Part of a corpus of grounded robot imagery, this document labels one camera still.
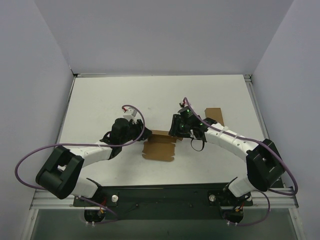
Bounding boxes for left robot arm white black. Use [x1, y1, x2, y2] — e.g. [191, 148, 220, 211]
[35, 118, 152, 206]

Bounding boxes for purple cable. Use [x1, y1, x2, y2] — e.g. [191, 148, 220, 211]
[183, 97, 300, 227]
[14, 104, 146, 190]

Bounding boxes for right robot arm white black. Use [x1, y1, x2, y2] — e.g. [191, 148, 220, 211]
[169, 106, 285, 198]

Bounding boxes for aluminium frame rail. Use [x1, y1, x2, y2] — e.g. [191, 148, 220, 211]
[243, 74, 270, 139]

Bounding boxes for small folded cardboard box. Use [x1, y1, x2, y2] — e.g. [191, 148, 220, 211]
[204, 108, 225, 126]

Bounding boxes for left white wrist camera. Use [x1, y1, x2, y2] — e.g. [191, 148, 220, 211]
[122, 106, 137, 124]

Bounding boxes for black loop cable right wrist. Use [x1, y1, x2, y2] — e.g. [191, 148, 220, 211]
[189, 137, 206, 152]

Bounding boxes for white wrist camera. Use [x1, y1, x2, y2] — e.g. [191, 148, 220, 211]
[179, 98, 189, 108]
[122, 106, 137, 124]

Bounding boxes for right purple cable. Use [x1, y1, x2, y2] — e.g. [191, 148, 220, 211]
[183, 97, 300, 227]

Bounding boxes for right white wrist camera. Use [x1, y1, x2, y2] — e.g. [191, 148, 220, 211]
[179, 98, 189, 108]

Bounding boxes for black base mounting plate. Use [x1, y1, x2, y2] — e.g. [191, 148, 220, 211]
[73, 183, 253, 223]

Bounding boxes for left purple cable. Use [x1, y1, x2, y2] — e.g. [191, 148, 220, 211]
[14, 104, 146, 190]

